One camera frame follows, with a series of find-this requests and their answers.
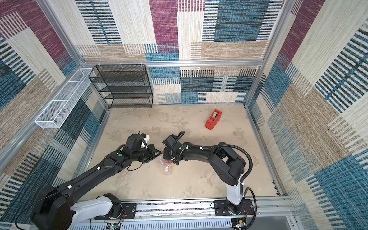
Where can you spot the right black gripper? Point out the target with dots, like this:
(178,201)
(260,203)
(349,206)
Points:
(169,151)

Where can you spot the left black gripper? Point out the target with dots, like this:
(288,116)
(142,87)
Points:
(152,150)

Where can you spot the clear bubble wrap sheet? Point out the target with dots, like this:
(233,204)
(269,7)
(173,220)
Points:
(165,164)

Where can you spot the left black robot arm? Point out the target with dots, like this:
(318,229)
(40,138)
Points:
(53,208)

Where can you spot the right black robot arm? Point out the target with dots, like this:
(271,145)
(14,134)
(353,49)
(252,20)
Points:
(231,163)

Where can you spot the red tape dispenser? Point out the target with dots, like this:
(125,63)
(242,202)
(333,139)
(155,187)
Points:
(213,119)

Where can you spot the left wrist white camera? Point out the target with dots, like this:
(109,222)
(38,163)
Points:
(137,141)

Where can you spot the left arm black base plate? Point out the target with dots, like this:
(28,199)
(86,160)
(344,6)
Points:
(120,212)

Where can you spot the aluminium mounting rail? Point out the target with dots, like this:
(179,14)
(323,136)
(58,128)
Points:
(272,213)

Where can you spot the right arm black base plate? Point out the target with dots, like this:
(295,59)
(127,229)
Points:
(226,208)

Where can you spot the black wire mesh shelf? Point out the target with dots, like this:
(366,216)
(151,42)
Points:
(123,86)

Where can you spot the white wire mesh basket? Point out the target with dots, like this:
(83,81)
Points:
(60,107)

